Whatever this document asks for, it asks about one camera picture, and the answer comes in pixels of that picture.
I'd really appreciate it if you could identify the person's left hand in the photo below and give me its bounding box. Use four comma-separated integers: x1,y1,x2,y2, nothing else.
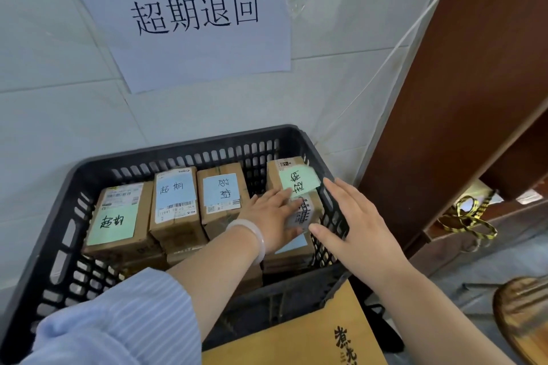
245,187,305,256

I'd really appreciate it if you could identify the person's right hand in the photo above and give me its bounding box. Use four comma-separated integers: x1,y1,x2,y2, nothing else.
308,176,415,294

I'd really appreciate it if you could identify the cardboard box small blue note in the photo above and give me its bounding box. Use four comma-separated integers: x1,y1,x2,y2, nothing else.
261,230,317,274

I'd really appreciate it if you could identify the printed cardboard box green note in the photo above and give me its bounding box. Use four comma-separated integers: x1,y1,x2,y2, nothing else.
266,156,325,235

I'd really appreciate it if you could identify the black plastic crate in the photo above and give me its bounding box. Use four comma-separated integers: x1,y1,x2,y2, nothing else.
0,124,356,365

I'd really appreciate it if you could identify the cardboard box black print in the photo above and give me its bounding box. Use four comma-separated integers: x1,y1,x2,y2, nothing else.
201,281,388,365

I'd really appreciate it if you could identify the box with green note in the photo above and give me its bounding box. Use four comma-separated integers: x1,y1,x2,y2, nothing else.
82,182,155,265

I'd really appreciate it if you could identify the person's right forearm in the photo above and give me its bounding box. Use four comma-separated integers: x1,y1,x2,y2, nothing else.
370,264,514,365

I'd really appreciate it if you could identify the person's left forearm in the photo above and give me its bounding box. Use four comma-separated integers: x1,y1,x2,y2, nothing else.
167,230,262,342

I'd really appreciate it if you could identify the gold foil ornament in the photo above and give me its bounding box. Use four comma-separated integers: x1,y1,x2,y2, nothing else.
436,193,499,241

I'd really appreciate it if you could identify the brown wooden cabinet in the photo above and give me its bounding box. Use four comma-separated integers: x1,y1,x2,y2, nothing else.
357,0,548,258

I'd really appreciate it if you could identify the white paper sign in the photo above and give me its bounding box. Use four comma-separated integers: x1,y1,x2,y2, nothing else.
47,0,293,94

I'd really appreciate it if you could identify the light blue striped sleeve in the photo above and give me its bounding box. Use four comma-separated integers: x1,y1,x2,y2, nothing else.
19,267,202,365

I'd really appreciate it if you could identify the white jade bracelet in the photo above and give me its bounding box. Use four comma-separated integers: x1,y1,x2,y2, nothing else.
225,218,267,266

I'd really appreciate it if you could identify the white cable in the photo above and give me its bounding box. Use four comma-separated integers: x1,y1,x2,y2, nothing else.
319,0,480,147

